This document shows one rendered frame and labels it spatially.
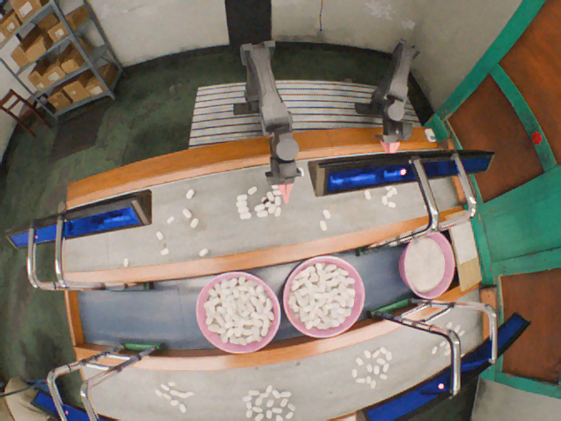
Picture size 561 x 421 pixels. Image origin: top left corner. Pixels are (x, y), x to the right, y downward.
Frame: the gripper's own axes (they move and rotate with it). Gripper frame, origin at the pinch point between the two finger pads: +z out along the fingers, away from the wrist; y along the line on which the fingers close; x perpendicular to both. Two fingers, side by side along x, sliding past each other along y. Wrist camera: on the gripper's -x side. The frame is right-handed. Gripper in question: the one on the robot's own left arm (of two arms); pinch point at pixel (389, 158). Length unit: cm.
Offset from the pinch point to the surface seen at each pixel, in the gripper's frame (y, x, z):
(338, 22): 56, 155, -120
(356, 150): -9.5, 10.2, -1.8
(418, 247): 7.6, -15.5, 32.1
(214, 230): -67, -3, 16
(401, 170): -18.7, -31.2, -4.7
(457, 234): 27.5, -19.2, 28.8
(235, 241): -60, -7, 20
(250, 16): -35, 153, -128
